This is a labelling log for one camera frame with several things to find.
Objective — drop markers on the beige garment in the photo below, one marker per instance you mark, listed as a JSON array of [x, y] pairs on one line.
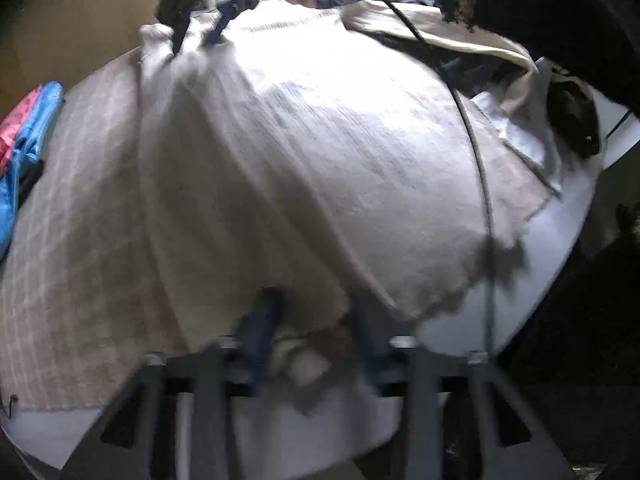
[[450, 42]]

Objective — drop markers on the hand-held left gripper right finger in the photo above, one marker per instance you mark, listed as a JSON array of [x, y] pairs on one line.
[[369, 347]]

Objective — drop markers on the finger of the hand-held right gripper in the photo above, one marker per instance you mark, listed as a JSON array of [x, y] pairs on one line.
[[181, 35], [220, 24]]

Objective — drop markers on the black curved rim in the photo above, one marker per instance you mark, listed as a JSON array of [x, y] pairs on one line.
[[575, 15]]

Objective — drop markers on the beige checked blanket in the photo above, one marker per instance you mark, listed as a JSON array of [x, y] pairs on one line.
[[80, 260]]

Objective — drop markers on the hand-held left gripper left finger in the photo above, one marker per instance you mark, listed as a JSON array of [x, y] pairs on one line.
[[259, 331]]

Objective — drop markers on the dark brown garment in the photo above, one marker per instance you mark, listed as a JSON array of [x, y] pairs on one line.
[[572, 115]]

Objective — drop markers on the brown cardboard box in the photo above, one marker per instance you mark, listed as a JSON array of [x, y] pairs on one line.
[[75, 15]]

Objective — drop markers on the white knit sweater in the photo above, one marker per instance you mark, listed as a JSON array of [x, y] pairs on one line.
[[300, 160]]

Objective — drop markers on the white garment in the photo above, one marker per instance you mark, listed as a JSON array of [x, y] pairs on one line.
[[520, 145]]

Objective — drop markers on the blue cloth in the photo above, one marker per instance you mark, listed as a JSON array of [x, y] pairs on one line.
[[25, 150]]

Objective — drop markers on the pink cloth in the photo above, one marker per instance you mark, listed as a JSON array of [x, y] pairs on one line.
[[17, 122]]

